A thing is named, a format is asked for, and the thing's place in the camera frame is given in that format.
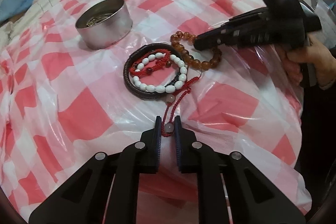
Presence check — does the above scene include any red woven cord bracelet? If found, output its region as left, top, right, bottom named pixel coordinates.
left=128, top=48, right=174, bottom=76

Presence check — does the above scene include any red white checkered plastic cloth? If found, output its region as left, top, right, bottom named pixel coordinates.
left=0, top=0, right=313, bottom=224

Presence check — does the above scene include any round silver metal tin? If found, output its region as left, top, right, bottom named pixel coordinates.
left=75, top=0, right=133, bottom=50

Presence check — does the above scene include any amber bead bracelet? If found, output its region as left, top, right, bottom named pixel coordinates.
left=170, top=31, right=223, bottom=71

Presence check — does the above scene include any red string pink bead necklace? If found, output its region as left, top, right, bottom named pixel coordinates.
left=160, top=76, right=202, bottom=138

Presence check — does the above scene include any right hand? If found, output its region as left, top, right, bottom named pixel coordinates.
left=276, top=34, right=335, bottom=89

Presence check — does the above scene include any black braided leather bracelet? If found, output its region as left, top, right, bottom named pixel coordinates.
left=122, top=43, right=189, bottom=101

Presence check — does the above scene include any white bead bracelet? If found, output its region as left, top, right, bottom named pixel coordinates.
left=132, top=52, right=189, bottom=94

